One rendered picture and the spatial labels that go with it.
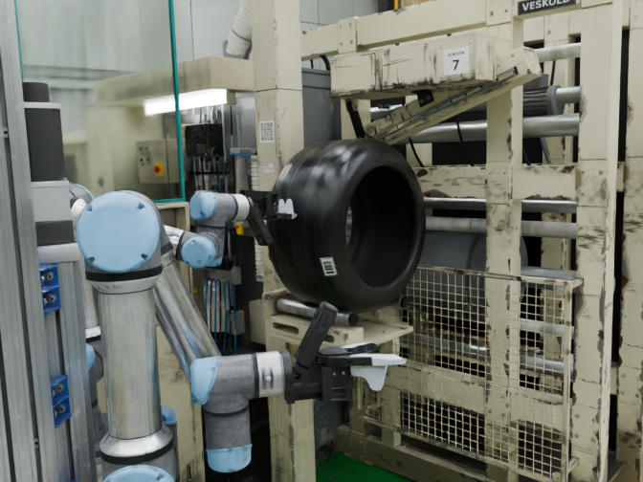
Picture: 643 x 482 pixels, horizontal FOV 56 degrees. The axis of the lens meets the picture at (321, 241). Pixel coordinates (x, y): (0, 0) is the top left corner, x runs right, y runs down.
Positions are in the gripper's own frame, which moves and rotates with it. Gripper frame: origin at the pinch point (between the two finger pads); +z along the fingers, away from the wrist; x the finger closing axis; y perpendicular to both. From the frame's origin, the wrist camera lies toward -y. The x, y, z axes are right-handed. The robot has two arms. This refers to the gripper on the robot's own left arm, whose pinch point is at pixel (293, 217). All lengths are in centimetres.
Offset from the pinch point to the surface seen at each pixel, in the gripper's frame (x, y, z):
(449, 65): -26, 50, 42
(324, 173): -6.8, 13.5, 6.1
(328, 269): -10.1, -15.1, 5.7
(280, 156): 26.8, 21.2, 19.1
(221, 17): 831, 373, 603
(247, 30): 75, 79, 42
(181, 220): 58, -3, 0
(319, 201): -8.0, 5.0, 2.7
